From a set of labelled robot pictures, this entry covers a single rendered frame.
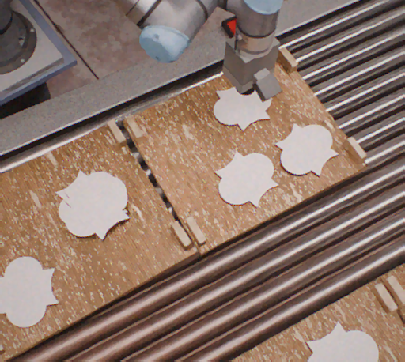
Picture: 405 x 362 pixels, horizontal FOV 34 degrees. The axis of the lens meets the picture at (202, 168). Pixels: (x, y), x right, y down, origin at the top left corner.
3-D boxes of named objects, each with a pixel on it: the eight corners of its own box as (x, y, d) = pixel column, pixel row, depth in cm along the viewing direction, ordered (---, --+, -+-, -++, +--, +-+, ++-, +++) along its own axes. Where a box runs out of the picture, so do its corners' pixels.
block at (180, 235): (169, 228, 133) (169, 223, 130) (177, 224, 133) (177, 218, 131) (184, 252, 131) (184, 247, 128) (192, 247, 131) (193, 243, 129)
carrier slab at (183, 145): (122, 123, 145) (122, 119, 144) (279, 52, 156) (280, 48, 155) (201, 256, 132) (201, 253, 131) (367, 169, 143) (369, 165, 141)
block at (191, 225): (183, 224, 133) (183, 218, 131) (191, 220, 134) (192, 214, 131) (198, 248, 131) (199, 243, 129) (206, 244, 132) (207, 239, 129)
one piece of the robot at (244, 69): (263, 71, 119) (252, 119, 133) (300, 48, 122) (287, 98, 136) (222, 28, 123) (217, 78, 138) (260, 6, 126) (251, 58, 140)
